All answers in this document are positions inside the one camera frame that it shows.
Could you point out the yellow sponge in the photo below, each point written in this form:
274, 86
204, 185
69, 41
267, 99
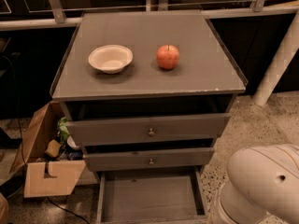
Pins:
53, 149

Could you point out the grey middle drawer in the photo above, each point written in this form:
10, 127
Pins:
149, 159

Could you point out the metal window railing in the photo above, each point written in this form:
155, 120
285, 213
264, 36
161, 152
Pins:
34, 14

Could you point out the grey wooden drawer cabinet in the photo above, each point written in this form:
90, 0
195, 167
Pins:
206, 79

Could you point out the open cardboard box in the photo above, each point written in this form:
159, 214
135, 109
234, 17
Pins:
53, 178

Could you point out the green plastic bag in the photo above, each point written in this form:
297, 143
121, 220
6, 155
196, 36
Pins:
63, 133

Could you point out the white paper bowl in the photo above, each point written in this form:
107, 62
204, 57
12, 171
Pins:
110, 59

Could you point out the grey bottom drawer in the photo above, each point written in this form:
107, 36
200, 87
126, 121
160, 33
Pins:
152, 196

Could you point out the grey drawer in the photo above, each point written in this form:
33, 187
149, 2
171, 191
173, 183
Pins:
149, 159
152, 196
148, 129

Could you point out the red apple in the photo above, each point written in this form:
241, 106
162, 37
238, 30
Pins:
167, 57

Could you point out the white slanted support pole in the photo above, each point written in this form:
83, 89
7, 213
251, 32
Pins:
280, 62

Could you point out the grey top drawer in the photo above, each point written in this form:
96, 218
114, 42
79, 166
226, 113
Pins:
148, 129

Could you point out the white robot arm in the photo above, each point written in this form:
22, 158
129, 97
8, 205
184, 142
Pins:
262, 181

